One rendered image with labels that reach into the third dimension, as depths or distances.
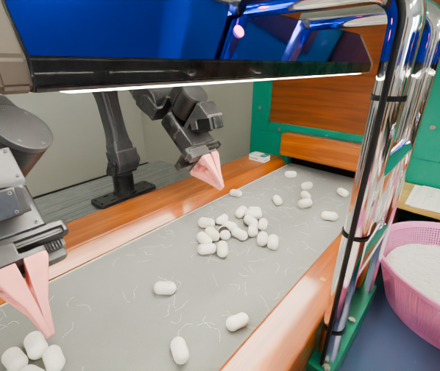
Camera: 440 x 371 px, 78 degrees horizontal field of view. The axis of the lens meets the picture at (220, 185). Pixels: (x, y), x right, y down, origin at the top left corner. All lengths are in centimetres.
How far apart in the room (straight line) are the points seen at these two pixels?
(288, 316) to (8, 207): 32
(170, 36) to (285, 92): 74
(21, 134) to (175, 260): 30
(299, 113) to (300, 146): 12
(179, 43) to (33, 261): 24
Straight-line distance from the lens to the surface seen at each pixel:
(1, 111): 34
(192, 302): 43
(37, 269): 33
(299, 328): 38
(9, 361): 42
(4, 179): 28
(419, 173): 85
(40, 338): 43
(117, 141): 83
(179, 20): 25
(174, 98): 61
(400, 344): 54
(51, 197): 102
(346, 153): 81
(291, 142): 87
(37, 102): 245
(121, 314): 44
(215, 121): 55
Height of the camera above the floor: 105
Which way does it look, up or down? 24 degrees down
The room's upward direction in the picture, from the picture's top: straight up
